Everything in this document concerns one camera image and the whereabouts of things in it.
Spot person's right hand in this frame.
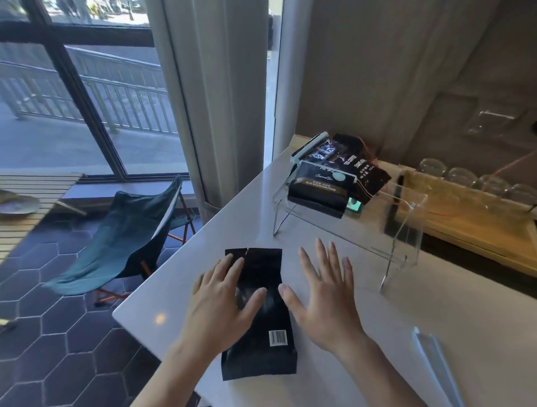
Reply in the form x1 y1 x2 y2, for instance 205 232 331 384
279 238 366 354

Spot plain black coffee bag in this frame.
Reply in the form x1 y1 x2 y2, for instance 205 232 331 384
221 247 298 382

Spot black coffee bag white print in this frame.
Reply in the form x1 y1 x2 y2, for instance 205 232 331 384
333 133 392 206

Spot person's left forearm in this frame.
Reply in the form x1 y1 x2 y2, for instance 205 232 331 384
130 337 229 407

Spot black window frame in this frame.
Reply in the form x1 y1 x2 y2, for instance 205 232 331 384
0 0 190 182

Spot wooden tray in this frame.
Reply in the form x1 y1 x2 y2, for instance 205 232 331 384
398 169 537 274

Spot person's right forearm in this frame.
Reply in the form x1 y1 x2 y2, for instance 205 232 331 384
331 331 428 407

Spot light grey curtain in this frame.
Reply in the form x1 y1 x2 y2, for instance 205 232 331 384
144 0 270 224

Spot green fabric folding chair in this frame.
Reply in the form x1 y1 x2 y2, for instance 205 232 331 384
41 175 196 307

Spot white paper sheets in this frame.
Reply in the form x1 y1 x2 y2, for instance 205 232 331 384
410 326 467 407

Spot person's left hand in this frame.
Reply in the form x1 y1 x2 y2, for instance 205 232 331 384
180 253 267 355

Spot clear drinking glass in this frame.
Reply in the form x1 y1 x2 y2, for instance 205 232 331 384
446 167 479 188
478 174 511 198
507 183 537 207
419 158 448 179

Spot round plate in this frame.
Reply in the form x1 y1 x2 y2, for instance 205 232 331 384
0 189 41 216

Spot metal railing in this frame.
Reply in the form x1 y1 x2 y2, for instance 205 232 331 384
0 42 178 136

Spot clear acrylic stand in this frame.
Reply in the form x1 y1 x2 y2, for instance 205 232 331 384
272 167 429 292

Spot black coffee bag gold label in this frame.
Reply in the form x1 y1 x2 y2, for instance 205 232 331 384
287 161 358 219

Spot wooden slatted table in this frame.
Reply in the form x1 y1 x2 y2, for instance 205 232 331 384
0 174 87 266

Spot white bag sealer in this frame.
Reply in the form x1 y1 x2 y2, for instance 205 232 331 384
291 132 330 169

